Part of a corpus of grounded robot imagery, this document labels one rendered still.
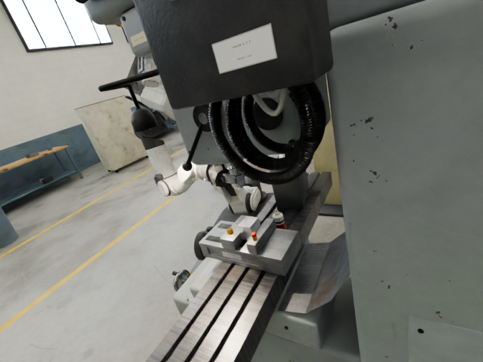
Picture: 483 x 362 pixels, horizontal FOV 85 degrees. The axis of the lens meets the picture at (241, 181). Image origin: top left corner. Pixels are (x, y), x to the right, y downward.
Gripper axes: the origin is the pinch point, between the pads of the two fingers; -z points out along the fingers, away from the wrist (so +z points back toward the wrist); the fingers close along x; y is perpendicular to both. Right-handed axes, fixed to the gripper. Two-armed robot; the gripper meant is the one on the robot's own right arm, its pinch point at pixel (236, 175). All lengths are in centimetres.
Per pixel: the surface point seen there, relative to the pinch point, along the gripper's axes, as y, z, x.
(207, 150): -12.9, -3.1, -9.4
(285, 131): -16.8, -27.1, -3.8
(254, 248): 21.9, -8.1, -6.7
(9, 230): 112, 459, -114
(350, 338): 51, -34, 0
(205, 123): -21.0, -8.7, -10.8
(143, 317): 125, 119, -37
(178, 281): 60, 49, -19
